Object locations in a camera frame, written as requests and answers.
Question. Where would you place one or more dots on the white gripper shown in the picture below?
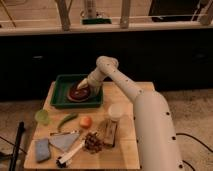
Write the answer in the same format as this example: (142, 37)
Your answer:
(92, 81)

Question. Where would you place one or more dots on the dark red bowl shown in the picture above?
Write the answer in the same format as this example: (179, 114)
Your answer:
(78, 95)

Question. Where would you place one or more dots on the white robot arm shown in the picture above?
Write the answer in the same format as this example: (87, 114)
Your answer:
(157, 145)

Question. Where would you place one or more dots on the green plastic tray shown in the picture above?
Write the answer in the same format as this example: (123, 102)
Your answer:
(62, 85)

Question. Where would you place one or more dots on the white cup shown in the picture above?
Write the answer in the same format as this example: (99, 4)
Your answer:
(115, 112)

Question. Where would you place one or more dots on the orange fruit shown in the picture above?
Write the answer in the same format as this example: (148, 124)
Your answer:
(85, 122)

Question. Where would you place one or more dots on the dark rectangular box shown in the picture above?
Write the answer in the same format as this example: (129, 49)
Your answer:
(110, 132)

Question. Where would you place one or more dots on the green base stand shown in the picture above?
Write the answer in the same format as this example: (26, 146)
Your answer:
(93, 21)

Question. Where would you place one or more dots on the brown dried clump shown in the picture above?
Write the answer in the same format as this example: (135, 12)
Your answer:
(92, 143)

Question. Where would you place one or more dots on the light green cup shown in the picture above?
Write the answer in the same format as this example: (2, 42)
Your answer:
(42, 117)

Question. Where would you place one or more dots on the grey folded cloth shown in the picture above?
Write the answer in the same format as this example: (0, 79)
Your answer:
(64, 142)

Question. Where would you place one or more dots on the blue sponge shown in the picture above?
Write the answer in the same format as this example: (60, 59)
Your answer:
(42, 151)

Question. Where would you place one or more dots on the black pole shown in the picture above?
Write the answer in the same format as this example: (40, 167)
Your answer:
(16, 147)

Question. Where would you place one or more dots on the white handled brush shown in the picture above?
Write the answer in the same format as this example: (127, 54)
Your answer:
(64, 160)

